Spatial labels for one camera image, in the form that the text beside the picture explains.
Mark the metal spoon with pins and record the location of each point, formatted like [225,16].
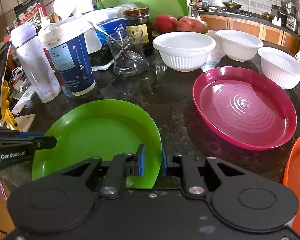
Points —
[128,54]

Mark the clear glass cup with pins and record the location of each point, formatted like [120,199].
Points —
[126,47]

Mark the green cutting board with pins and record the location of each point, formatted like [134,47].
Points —
[174,8]

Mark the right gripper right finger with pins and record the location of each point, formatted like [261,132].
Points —
[187,169]

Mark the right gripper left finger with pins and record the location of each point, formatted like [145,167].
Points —
[115,172]

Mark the magenta plastic plate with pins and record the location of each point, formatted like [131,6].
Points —
[245,108]

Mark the red apple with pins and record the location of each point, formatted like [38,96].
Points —
[190,24]
[165,24]

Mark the yellow phone stand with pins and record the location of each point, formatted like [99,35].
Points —
[6,114]

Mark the wok on stove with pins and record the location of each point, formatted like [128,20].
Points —
[232,5]

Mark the white card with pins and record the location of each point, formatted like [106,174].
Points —
[25,122]

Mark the blue tissue pack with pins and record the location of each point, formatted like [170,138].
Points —
[110,26]

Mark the dark sauce jar red lid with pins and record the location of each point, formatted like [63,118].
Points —
[139,19]

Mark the wooden kitchen cabinets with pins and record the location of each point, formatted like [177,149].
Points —
[275,35]

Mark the green plastic plate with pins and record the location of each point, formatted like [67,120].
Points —
[102,128]

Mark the red apple left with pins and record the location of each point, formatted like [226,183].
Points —
[165,24]

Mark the red apple right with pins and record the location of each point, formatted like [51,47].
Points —
[190,24]

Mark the large white ribbed bowl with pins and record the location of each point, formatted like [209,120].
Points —
[184,51]

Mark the purple white water bottle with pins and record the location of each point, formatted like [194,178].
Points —
[34,62]

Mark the blue paper cup white lid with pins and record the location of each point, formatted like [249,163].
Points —
[67,48]

